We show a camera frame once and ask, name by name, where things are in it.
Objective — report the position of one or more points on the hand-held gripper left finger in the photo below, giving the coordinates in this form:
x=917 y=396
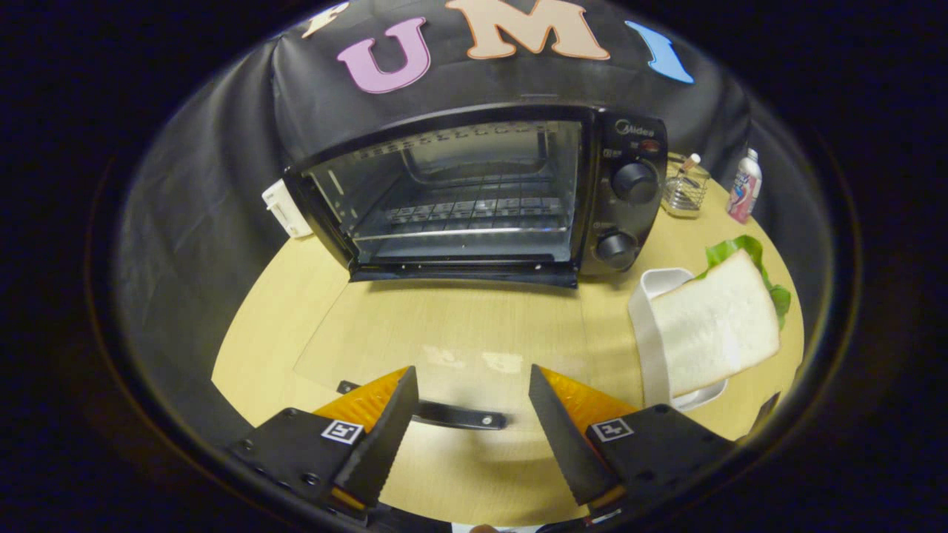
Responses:
x=381 y=444

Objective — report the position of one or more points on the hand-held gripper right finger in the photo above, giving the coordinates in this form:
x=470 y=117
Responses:
x=566 y=444

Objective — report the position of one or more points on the white bread lettuce sandwich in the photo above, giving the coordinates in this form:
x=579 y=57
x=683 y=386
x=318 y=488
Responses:
x=715 y=318

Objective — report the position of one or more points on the black toaster oven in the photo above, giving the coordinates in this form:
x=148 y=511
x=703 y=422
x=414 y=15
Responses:
x=629 y=215

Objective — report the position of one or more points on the white rectangular tray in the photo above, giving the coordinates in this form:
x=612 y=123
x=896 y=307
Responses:
x=648 y=333

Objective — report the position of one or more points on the white plastic box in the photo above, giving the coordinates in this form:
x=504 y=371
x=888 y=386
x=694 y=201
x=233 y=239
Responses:
x=285 y=211

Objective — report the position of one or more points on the black backdrop cloth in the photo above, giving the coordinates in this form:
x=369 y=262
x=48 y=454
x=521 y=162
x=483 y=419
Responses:
x=207 y=222

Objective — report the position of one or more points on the white pink-labelled bottle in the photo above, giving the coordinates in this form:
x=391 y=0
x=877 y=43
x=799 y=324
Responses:
x=743 y=189

